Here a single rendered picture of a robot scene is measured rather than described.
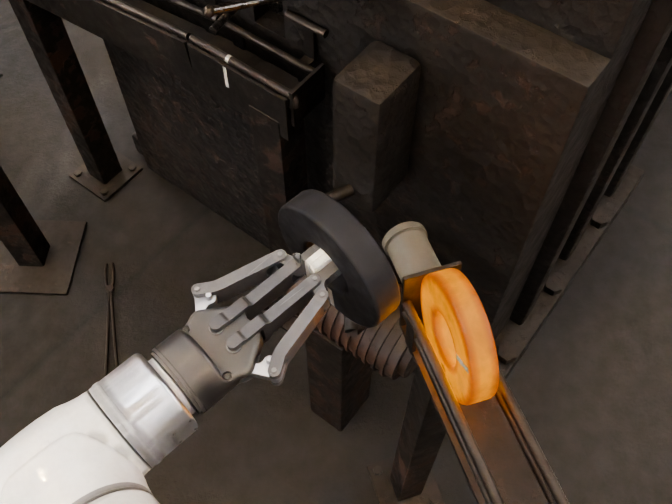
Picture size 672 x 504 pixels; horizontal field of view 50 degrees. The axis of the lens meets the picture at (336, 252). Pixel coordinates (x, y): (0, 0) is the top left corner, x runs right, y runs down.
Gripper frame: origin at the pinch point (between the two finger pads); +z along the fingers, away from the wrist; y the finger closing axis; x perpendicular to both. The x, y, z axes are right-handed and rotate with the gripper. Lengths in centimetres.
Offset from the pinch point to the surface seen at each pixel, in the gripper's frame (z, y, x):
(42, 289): -25, -76, -82
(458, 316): 6.3, 11.7, -6.5
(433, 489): 8, 15, -84
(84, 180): 0, -97, -84
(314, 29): 25.7, -32.6, -9.2
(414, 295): 8.8, 3.7, -16.5
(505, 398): 6.6, 19.8, -15.7
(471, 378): 3.6, 16.6, -10.1
